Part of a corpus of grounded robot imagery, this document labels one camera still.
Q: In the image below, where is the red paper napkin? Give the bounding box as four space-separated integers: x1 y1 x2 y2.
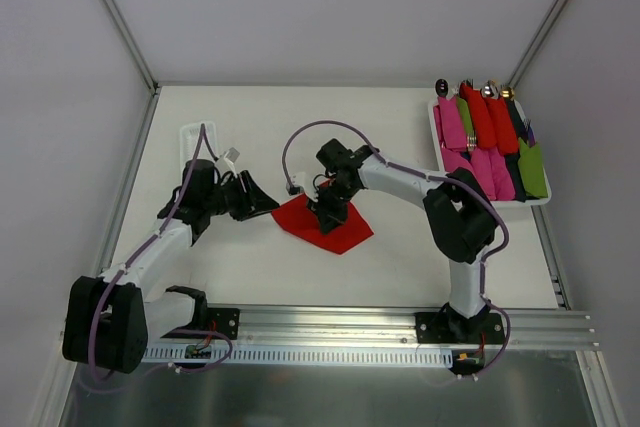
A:
271 173 374 255

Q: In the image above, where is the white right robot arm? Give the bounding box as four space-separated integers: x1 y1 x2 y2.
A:
307 139 498 343

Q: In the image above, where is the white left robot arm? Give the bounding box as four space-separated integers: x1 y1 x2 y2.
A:
62 159 279 373

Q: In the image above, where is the white utensil tray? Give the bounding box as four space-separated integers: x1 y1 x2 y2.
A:
179 121 219 168

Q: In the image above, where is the white basket of rolled napkins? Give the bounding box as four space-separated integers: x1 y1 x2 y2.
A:
428 79 552 207

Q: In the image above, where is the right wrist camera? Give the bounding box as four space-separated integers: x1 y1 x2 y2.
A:
287 172 308 196

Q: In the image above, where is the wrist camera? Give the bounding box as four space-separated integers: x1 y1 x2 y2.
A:
215 147 240 175
287 172 308 196

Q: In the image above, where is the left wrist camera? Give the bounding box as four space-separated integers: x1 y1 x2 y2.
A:
215 147 240 175

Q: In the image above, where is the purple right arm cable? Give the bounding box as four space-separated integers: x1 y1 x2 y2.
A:
282 120 511 387

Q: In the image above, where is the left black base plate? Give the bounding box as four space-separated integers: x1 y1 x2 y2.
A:
163 306 241 340

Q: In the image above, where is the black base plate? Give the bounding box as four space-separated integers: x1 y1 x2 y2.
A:
163 306 241 340
414 309 506 346

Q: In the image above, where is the aluminium mounting rail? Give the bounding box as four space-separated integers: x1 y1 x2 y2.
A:
59 300 600 351

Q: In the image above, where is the white slotted cable duct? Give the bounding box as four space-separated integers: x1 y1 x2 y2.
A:
142 342 453 369

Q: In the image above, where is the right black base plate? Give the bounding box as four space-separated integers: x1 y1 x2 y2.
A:
414 309 506 346

